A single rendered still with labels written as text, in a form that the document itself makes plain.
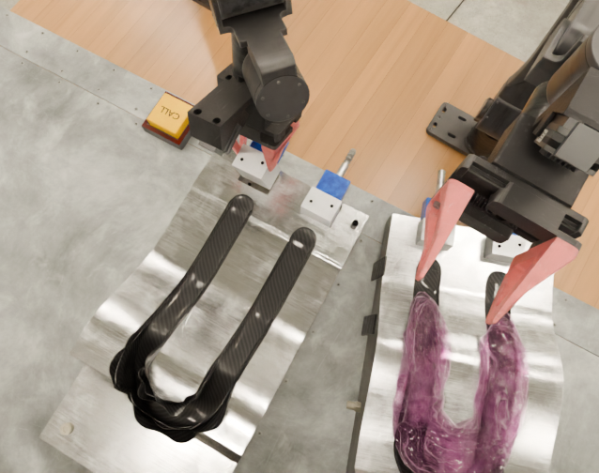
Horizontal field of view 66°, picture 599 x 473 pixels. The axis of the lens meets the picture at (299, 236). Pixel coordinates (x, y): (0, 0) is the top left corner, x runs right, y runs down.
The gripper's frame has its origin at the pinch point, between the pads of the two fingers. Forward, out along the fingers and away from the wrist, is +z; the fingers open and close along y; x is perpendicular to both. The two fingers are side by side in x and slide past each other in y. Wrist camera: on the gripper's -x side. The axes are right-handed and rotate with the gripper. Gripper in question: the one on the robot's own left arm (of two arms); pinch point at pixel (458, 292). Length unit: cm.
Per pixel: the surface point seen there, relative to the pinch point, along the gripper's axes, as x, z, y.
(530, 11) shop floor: 123, -151, -2
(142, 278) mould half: 29.2, 14.4, -32.5
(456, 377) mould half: 29.9, 2.0, 11.9
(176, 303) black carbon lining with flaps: 29.3, 14.7, -26.3
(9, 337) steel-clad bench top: 39, 34, -48
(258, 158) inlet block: 24.4, -8.4, -27.3
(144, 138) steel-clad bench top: 40, -5, -51
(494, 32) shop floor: 123, -134, -10
